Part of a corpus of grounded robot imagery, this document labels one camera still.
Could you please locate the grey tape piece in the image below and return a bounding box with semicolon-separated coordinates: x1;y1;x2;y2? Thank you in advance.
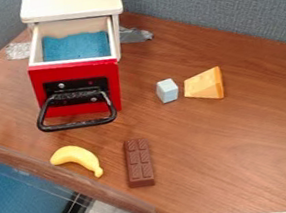
2;39;37;63
116;20;156;46

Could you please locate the red and white drawer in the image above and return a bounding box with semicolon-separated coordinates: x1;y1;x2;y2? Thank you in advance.
20;12;129;135

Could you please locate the yellow toy cheese wedge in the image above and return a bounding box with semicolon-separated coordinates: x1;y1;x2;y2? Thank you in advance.
179;64;228;105

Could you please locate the yellow toy banana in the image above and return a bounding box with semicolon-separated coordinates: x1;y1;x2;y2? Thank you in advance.
46;140;107;186

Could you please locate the light blue block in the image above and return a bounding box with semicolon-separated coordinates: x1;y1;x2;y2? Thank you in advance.
152;76;184;106

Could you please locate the brown toy chocolate bar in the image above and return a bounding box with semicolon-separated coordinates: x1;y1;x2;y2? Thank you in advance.
121;136;158;190

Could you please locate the blue cloth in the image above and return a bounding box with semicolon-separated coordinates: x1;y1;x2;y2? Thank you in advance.
39;27;114;67

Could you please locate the white cabinet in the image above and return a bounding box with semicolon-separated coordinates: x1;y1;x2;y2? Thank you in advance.
16;0;132;75

